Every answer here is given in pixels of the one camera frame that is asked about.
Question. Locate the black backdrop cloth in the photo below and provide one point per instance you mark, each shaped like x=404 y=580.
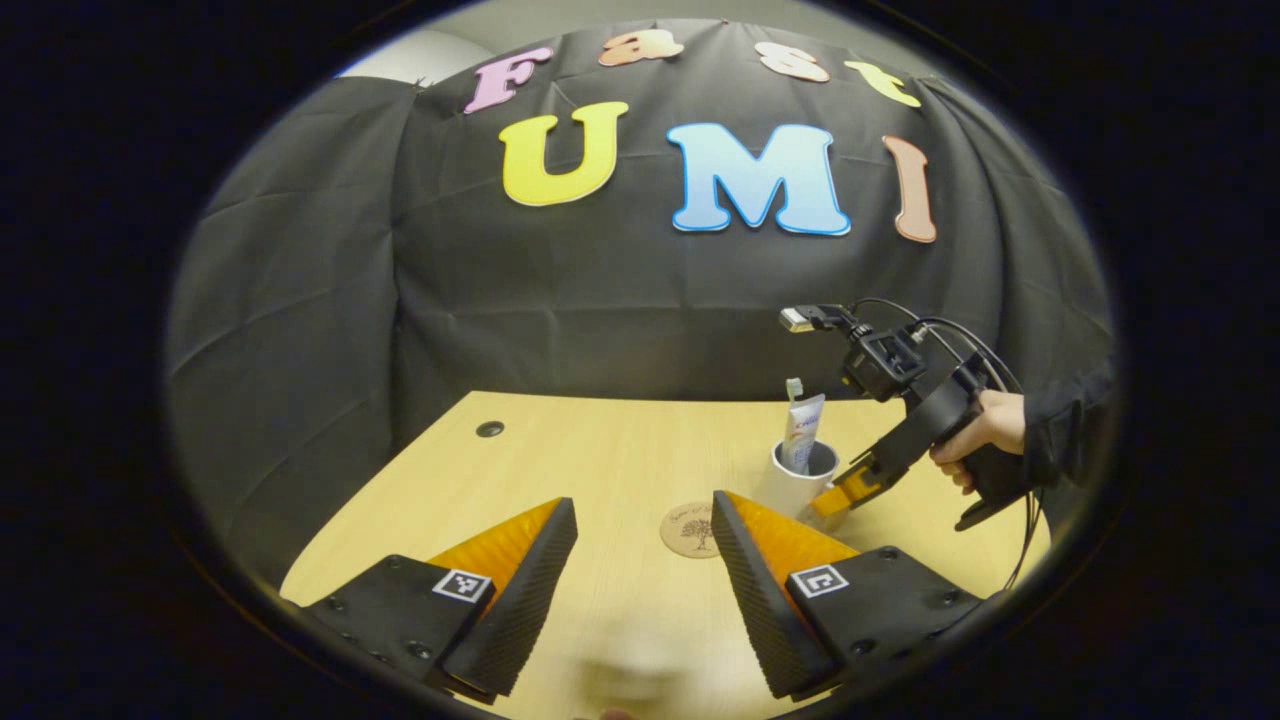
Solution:
x=600 y=290

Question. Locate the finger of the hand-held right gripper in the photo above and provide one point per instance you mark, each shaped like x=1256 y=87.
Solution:
x=850 y=488

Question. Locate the wooden desktop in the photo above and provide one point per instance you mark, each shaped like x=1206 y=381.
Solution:
x=620 y=450

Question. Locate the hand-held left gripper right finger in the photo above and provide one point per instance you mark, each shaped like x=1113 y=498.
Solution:
x=765 y=620

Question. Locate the white toothbrush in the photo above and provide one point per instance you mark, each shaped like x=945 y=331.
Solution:
x=794 y=390

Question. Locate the white cup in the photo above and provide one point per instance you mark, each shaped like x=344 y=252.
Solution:
x=790 y=492

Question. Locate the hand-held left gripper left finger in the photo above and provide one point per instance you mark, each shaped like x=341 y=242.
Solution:
x=520 y=600

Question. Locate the round cork coaster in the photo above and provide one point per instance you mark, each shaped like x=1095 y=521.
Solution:
x=688 y=530

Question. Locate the white toothpaste tube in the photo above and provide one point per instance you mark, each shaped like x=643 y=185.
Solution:
x=803 y=435

